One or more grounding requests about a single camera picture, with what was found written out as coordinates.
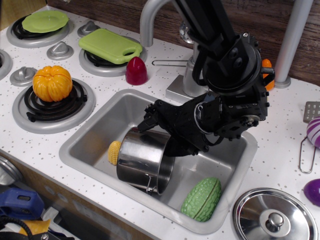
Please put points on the green plastic plate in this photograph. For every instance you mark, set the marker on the green plastic plate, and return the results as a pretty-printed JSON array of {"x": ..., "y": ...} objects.
[{"x": 45, "y": 21}]

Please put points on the silver wire utensil handle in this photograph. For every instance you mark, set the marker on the silver wire utensil handle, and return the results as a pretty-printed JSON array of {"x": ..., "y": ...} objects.
[{"x": 169, "y": 63}]

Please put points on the silver slotted spoon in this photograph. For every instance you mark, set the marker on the silver slotted spoon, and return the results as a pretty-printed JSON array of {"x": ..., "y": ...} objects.
[{"x": 184, "y": 33}]

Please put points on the silver stove knob middle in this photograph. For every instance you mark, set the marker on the silver stove knob middle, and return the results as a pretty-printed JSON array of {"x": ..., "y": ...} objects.
[{"x": 60, "y": 51}]

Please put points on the back right stove burner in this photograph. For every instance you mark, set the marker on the back right stove burner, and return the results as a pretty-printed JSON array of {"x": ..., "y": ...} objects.
[{"x": 103, "y": 68}]

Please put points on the stainless steel pot lid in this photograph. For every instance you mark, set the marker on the stainless steel pot lid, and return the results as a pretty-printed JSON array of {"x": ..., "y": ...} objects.
[{"x": 271, "y": 214}]

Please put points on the silver metal spatula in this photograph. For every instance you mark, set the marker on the silver metal spatula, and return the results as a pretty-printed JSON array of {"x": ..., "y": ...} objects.
[{"x": 311, "y": 111}]

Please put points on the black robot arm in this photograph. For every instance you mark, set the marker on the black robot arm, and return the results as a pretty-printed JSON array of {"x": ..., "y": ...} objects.
[{"x": 230, "y": 65}]

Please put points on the silver stove knob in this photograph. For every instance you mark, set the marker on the silver stove knob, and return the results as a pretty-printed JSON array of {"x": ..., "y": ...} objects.
[
  {"x": 60, "y": 51},
  {"x": 23, "y": 77},
  {"x": 87, "y": 28}
]

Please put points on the orange toy carrot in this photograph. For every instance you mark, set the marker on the orange toy carrot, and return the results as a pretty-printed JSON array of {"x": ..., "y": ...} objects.
[{"x": 267, "y": 63}]

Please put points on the green plastic cutting board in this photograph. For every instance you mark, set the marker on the green plastic cutting board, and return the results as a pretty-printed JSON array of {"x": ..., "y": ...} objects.
[{"x": 110, "y": 46}]

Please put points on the grey vertical pole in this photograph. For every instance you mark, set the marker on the grey vertical pole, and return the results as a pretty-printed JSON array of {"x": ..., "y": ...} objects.
[{"x": 293, "y": 33}]

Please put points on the blue plastic tool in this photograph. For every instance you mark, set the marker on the blue plastic tool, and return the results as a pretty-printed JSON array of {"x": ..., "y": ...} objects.
[{"x": 21, "y": 204}]

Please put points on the silver stove knob back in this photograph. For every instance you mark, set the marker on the silver stove knob back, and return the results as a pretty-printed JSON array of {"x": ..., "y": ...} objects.
[{"x": 87, "y": 28}]

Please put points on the yellow cloth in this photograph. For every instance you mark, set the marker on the yellow cloth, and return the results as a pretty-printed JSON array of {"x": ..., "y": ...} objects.
[{"x": 38, "y": 226}]

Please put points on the yellow toy corn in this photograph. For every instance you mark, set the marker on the yellow toy corn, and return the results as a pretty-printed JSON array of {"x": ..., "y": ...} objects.
[{"x": 113, "y": 152}]

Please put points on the purple striped toy egg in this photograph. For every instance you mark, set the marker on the purple striped toy egg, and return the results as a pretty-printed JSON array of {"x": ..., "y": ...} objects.
[{"x": 313, "y": 131}]

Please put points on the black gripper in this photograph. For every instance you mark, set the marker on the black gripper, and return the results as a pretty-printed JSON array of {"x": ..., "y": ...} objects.
[{"x": 179, "y": 121}]

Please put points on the dark red toy vegetable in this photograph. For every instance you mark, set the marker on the dark red toy vegetable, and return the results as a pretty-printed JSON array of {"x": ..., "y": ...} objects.
[{"x": 136, "y": 72}]

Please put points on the front left stove burner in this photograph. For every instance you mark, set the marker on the front left stove burner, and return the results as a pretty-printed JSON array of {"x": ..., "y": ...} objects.
[{"x": 42, "y": 117}]

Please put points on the back left stove burner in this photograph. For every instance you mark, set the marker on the back left stove burner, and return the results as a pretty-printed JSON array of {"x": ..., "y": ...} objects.
[{"x": 22, "y": 38}]

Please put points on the wire handle loop right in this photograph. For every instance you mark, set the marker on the wire handle loop right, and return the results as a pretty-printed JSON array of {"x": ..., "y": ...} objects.
[{"x": 306, "y": 156}]

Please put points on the stove burner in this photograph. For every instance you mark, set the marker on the stove burner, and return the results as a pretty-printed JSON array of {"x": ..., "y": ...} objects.
[
  {"x": 6, "y": 63},
  {"x": 42, "y": 117},
  {"x": 103, "y": 68},
  {"x": 22, "y": 38}
]

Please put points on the silver round oven knob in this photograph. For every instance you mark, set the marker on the silver round oven knob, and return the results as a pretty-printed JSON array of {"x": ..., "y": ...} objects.
[{"x": 9, "y": 174}]

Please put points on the green toy bitter melon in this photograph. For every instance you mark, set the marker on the green toy bitter melon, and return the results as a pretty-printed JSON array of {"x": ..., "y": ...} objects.
[{"x": 203, "y": 199}]

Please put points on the silver stove knob front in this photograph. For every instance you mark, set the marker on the silver stove knob front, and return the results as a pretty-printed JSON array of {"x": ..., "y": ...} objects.
[{"x": 23, "y": 77}]

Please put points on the stainless steel sink basin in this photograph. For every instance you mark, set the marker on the stainless steel sink basin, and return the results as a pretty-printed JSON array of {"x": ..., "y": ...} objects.
[{"x": 87, "y": 152}]

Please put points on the purple toy eggplant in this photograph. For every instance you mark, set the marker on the purple toy eggplant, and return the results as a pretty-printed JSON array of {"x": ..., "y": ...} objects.
[{"x": 312, "y": 191}]

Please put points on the silver toy faucet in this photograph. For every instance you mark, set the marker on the silver toy faucet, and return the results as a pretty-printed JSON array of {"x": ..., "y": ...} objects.
[{"x": 183, "y": 88}]

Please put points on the orange toy pumpkin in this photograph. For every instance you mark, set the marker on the orange toy pumpkin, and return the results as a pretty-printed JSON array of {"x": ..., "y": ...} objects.
[{"x": 52, "y": 83}]

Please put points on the far left stove burner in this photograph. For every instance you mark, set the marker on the far left stove burner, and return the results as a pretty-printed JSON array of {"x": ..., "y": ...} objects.
[{"x": 6, "y": 63}]

